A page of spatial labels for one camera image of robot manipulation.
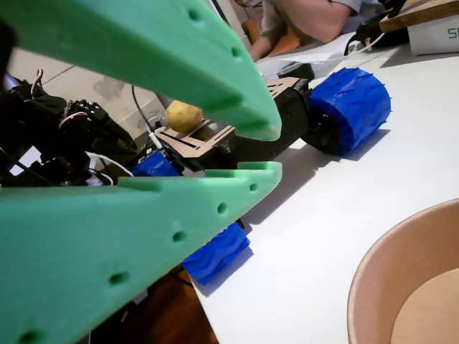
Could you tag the white paper sheet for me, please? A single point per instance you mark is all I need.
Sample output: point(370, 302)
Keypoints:
point(315, 57)

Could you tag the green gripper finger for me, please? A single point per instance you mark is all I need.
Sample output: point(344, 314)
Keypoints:
point(89, 243)

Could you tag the brown paper bowl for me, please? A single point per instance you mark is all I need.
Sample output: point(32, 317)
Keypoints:
point(373, 279)

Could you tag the blue rover wheel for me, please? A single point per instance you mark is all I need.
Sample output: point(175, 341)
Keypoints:
point(218, 254)
point(353, 107)
point(156, 166)

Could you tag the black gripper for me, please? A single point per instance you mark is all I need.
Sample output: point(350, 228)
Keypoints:
point(84, 116)

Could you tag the wooden board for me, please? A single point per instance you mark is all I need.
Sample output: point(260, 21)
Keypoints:
point(423, 16)

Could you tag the white SUNLU box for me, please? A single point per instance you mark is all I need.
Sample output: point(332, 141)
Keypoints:
point(434, 39)

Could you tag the small yellow potato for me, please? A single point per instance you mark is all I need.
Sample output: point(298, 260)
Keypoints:
point(183, 116)

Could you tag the person's bare forearm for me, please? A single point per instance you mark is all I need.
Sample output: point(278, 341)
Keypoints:
point(315, 18)

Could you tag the person's khaki shirt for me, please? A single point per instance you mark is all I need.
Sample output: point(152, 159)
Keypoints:
point(272, 14)

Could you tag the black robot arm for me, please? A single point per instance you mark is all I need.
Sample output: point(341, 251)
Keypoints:
point(21, 107)

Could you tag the black round object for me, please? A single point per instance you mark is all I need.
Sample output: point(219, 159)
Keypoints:
point(365, 30)

